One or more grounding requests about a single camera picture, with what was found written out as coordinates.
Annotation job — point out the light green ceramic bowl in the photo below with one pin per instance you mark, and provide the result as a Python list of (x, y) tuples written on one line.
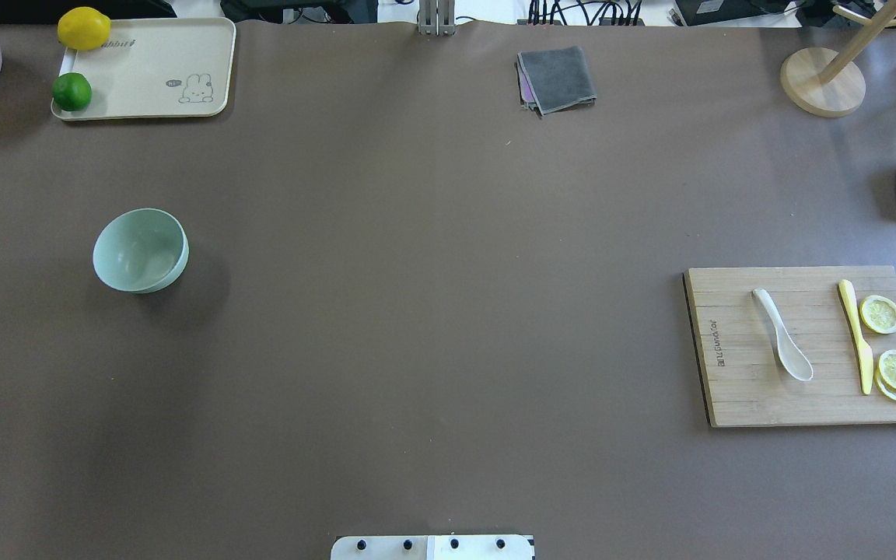
[(141, 251)]

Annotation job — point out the grey folded cloth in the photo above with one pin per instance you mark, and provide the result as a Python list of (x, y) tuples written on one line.
[(554, 80)]

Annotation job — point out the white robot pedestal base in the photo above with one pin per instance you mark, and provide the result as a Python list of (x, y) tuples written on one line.
[(443, 546)]

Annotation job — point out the wooden mug tree stand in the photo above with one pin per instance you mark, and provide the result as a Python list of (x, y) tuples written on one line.
[(827, 83)]

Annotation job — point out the upper lemon slice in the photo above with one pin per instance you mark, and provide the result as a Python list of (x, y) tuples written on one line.
[(878, 313)]

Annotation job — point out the aluminium frame post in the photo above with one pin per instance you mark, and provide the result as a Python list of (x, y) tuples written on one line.
[(436, 17)]

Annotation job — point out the bamboo cutting board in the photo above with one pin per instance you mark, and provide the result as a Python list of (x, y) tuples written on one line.
[(745, 385)]

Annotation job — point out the beige rabbit tray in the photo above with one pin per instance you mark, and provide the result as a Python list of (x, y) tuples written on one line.
[(156, 68)]

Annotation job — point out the green lime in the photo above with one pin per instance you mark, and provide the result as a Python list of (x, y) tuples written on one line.
[(72, 92)]

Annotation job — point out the bottom lemon slice underneath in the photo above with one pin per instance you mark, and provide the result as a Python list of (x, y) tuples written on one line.
[(885, 389)]

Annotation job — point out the white ceramic spoon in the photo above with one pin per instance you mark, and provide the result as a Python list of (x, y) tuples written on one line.
[(790, 356)]

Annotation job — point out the yellow plastic knife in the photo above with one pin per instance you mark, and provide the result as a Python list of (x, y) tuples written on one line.
[(863, 350)]

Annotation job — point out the yellow lemon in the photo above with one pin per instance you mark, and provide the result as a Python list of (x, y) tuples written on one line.
[(83, 28)]

